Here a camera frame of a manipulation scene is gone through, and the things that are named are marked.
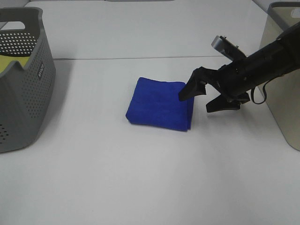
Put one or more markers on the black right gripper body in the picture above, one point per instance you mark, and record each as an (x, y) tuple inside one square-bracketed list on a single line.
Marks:
[(228, 81)]

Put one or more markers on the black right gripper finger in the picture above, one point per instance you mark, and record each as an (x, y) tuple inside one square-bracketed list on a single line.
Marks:
[(220, 103), (195, 85)]

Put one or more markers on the blue towel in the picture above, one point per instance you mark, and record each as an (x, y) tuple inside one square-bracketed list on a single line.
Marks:
[(156, 103)]

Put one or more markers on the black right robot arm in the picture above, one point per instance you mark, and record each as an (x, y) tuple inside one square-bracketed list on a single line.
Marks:
[(276, 59)]

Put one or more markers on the beige plastic storage bin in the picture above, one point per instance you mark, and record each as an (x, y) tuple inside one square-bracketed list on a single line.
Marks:
[(283, 93)]

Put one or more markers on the grey perforated plastic basket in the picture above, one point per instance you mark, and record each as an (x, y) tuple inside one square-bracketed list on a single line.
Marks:
[(27, 76)]

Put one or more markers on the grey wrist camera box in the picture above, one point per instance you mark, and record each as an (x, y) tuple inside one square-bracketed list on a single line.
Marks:
[(226, 48)]

